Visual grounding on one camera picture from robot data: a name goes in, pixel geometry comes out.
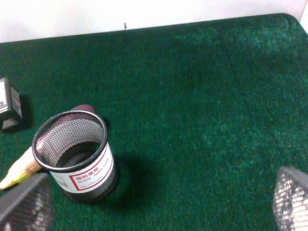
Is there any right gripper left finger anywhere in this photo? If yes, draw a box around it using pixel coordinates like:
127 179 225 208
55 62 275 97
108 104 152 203
0 173 53 231

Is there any purple white eggplant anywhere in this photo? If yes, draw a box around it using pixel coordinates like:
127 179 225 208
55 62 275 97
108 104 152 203
0 113 81 190

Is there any small black box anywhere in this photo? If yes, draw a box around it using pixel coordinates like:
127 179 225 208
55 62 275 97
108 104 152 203
0 77 23 131

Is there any green velvet tablecloth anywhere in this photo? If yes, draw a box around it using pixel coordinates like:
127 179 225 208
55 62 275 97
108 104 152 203
0 14 308 231

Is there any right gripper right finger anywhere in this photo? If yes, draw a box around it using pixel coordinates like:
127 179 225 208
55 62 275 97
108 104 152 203
272 167 308 231

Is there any black mesh pen holder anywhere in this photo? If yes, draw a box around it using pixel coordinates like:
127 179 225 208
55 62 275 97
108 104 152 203
32 110 117 204

